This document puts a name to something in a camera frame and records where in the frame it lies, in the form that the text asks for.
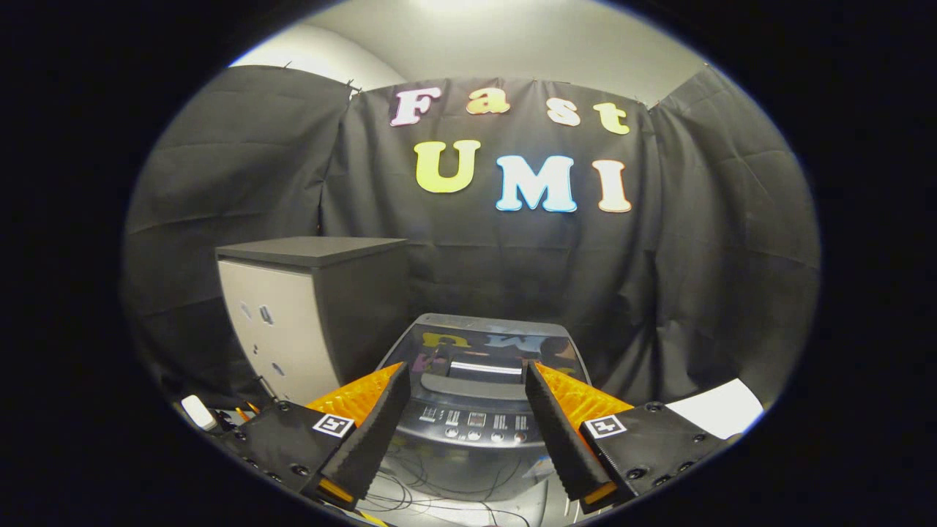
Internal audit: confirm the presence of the grey cabinet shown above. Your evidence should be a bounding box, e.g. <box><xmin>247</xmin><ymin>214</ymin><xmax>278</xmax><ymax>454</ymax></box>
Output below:
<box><xmin>214</xmin><ymin>236</ymin><xmax>411</xmax><ymax>407</ymax></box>

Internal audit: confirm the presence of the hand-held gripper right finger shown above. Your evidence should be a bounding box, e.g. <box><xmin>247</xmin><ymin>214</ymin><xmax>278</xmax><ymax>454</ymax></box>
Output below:
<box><xmin>525</xmin><ymin>361</ymin><xmax>733</xmax><ymax>515</ymax></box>

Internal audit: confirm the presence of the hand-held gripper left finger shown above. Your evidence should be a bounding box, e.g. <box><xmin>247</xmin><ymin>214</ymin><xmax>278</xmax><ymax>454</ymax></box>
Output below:
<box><xmin>220</xmin><ymin>362</ymin><xmax>412</xmax><ymax>513</ymax></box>

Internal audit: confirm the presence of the white sheet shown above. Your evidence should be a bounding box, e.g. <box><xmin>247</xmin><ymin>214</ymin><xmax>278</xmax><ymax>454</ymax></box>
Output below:
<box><xmin>665</xmin><ymin>378</ymin><xmax>766</xmax><ymax>440</ymax></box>

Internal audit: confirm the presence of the dark grey washing machine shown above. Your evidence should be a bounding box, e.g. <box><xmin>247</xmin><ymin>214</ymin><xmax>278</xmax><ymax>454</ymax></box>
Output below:
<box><xmin>375</xmin><ymin>313</ymin><xmax>594</xmax><ymax>506</ymax></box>

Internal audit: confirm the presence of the white plastic object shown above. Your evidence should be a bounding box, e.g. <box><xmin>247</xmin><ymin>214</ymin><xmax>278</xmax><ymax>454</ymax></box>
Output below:
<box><xmin>181</xmin><ymin>395</ymin><xmax>219</xmax><ymax>433</ymax></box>

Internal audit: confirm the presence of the black backdrop cloth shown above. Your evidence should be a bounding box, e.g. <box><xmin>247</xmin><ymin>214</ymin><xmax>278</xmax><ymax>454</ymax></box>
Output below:
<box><xmin>121</xmin><ymin>64</ymin><xmax>822</xmax><ymax>411</ymax></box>

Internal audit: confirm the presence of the black cable bundle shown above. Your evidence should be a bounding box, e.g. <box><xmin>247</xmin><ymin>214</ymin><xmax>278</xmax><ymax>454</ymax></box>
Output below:
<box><xmin>359</xmin><ymin>439</ymin><xmax>546</xmax><ymax>527</ymax></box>

